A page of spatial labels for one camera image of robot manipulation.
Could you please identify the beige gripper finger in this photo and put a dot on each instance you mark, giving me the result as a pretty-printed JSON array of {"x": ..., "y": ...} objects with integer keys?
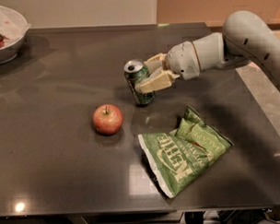
[
  {"x": 156, "y": 62},
  {"x": 160, "y": 79}
]

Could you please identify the green potato chip bag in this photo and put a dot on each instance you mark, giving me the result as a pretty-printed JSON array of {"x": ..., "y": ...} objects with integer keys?
[{"x": 179, "y": 157}]

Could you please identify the red apple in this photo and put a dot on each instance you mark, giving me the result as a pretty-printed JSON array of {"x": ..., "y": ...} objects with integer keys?
[{"x": 107, "y": 119}]

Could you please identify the white bowl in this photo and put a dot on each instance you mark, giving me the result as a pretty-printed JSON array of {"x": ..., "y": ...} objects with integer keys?
[{"x": 10, "y": 50}]

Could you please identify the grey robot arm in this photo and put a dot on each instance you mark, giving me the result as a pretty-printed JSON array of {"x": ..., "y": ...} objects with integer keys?
[{"x": 244, "y": 38}]

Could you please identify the white napkin in bowl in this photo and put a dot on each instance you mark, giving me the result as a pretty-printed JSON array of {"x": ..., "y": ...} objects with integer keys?
[{"x": 12, "y": 24}]

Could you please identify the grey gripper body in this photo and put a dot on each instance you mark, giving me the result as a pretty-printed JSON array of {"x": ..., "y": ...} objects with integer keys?
[{"x": 181, "y": 61}]

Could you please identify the green soda can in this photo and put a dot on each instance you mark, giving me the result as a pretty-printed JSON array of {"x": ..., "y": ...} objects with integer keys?
[{"x": 135, "y": 71}]

